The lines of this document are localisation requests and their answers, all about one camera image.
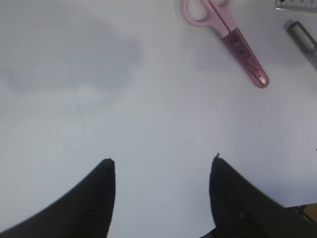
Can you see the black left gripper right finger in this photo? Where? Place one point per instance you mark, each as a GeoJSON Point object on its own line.
{"type": "Point", "coordinates": [240, 210]}

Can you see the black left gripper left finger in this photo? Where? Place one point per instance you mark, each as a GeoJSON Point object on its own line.
{"type": "Point", "coordinates": [84, 212]}

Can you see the silver glitter pen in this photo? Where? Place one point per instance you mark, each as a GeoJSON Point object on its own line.
{"type": "Point", "coordinates": [303, 40]}

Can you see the clear plastic ruler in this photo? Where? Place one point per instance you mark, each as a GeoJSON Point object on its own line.
{"type": "Point", "coordinates": [297, 5]}

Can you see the pink purple safety scissors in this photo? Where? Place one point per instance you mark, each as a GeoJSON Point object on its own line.
{"type": "Point", "coordinates": [221, 21]}

